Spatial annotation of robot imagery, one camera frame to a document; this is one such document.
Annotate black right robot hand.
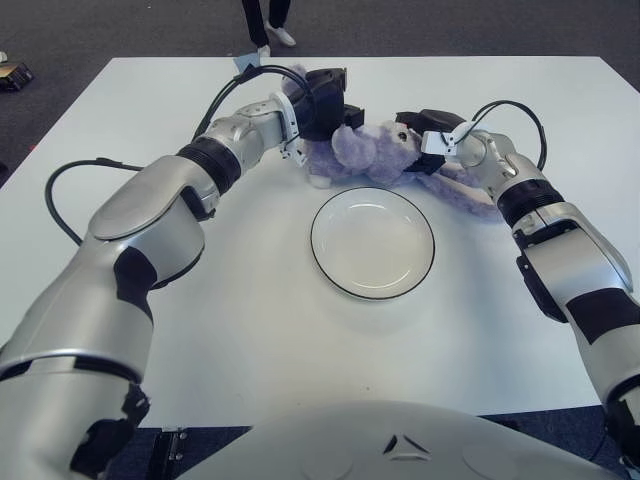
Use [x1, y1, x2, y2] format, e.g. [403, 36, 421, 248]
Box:
[394, 108, 469, 176]

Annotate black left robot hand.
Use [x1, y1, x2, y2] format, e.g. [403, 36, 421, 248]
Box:
[289, 67, 366, 142]

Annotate purple plush doll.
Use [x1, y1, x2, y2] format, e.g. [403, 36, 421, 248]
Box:
[279, 63, 501, 219]

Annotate white plate with black rim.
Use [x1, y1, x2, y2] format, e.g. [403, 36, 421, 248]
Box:
[309, 187, 435, 303]

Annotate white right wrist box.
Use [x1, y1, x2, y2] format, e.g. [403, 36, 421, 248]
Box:
[419, 122, 474, 160]

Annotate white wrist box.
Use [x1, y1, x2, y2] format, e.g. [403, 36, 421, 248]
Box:
[269, 91, 309, 169]
[419, 122, 474, 160]

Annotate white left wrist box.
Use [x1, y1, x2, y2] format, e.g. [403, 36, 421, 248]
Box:
[269, 91, 309, 169]

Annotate person legs in dark trousers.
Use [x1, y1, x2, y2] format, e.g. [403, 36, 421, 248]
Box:
[241, 0, 297, 57]

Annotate black and yellow floor box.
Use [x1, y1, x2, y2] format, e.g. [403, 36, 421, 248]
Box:
[0, 60, 34, 93]

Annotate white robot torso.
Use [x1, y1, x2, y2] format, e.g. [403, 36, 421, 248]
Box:
[174, 397, 621, 480]

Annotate black metal table hinge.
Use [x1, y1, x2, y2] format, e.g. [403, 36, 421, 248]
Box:
[149, 427, 189, 474]

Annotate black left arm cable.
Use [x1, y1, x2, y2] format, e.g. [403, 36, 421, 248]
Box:
[44, 64, 311, 246]

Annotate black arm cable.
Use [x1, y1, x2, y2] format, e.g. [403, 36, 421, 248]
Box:
[44, 64, 311, 246]
[467, 99, 546, 174]

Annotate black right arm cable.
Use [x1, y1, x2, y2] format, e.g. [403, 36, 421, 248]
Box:
[467, 99, 546, 174]

